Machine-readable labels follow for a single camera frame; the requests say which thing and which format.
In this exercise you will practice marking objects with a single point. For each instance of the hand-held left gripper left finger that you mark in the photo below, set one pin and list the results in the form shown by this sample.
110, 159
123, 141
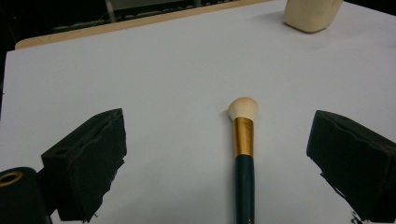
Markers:
84, 161

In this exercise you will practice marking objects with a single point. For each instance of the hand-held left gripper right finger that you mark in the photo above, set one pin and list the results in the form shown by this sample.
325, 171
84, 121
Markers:
358, 161

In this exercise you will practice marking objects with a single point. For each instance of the green gold makeup brush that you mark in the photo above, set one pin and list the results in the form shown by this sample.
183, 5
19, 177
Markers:
243, 155

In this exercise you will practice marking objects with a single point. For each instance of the cream fabric pouch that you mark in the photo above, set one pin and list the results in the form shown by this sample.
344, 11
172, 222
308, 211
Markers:
311, 14

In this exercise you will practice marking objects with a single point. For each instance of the metal stand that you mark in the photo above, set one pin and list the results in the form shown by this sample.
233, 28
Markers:
109, 11

